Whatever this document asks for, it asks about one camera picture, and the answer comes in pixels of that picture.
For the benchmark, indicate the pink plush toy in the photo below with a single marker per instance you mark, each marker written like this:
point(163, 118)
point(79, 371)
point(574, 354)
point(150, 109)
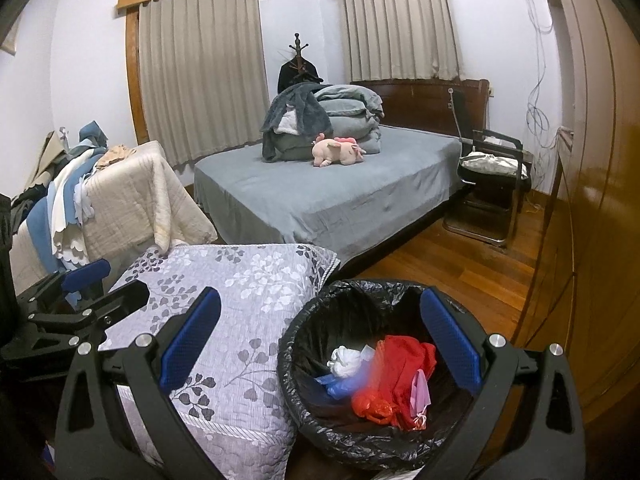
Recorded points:
point(332, 152)

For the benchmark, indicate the trash bin with black bag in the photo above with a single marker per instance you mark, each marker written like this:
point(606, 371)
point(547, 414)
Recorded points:
point(320, 320)

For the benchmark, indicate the blue plastic bag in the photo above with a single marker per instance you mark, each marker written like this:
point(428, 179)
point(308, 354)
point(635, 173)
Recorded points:
point(332, 384)

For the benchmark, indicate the light blue scalloped cloth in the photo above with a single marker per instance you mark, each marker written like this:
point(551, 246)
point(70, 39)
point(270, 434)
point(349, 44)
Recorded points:
point(82, 200)

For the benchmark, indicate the white scalloped cloth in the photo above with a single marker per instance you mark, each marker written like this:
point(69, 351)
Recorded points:
point(62, 220)

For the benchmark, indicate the dark wooden headboard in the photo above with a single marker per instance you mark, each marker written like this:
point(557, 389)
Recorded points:
point(425, 105)

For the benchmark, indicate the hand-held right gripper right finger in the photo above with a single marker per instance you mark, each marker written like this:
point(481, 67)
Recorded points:
point(450, 342)

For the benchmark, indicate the wooden wardrobe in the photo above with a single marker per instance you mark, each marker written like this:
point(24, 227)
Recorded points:
point(600, 160)

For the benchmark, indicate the bed with grey sheet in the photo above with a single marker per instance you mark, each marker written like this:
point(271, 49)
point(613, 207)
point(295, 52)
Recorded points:
point(325, 200)

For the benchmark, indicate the wide beige curtain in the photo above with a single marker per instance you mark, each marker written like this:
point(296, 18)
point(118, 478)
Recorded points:
point(200, 70)

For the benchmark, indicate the dark clothing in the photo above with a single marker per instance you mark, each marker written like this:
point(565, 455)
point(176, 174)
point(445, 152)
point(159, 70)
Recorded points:
point(27, 205)

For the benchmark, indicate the wooden coat rack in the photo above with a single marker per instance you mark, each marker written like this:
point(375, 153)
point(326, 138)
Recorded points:
point(297, 47)

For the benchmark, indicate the beige quilt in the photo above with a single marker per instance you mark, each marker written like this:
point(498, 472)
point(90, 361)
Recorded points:
point(130, 195)

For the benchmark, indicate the grey floral quilt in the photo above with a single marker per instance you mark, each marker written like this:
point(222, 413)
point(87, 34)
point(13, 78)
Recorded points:
point(250, 310)

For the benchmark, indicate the silver chair cushion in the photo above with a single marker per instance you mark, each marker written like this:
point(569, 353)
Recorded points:
point(492, 165)

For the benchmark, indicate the orange-red plastic bag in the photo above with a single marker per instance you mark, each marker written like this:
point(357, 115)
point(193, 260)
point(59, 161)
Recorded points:
point(370, 405)

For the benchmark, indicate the khaki cloth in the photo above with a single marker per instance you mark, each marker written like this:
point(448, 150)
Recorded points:
point(47, 155)

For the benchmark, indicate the wooden window frame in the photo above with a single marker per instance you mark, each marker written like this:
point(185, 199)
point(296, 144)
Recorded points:
point(132, 75)

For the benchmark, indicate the grey-blue cloth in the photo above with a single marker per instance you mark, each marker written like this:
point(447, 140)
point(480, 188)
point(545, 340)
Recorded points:
point(92, 132)

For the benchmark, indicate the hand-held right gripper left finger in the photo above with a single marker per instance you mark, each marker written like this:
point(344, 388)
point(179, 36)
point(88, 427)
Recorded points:
point(190, 340)

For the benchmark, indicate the white folded cloth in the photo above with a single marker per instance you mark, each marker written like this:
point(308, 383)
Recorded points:
point(288, 122)

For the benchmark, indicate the black metal chair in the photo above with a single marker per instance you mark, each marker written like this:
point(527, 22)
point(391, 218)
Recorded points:
point(487, 205)

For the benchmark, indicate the grey folded duvet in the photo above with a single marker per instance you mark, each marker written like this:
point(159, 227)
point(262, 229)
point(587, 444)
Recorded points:
point(355, 110)

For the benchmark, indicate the peach cloth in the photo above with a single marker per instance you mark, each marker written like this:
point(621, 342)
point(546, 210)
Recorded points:
point(117, 155)

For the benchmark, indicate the white tissue ball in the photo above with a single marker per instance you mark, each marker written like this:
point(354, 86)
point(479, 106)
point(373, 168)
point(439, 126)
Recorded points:
point(345, 362)

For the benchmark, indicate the dark grey fleece blanket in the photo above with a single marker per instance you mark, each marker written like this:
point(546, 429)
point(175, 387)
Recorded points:
point(295, 105)

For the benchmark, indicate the pink mesh fabric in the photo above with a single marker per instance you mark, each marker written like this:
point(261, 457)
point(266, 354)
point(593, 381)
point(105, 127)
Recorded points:
point(420, 390)

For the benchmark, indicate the narrow beige curtain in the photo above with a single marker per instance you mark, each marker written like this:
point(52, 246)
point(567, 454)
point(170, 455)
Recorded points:
point(400, 25)

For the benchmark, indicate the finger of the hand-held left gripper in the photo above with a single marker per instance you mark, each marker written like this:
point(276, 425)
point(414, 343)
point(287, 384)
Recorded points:
point(125, 296)
point(85, 275)

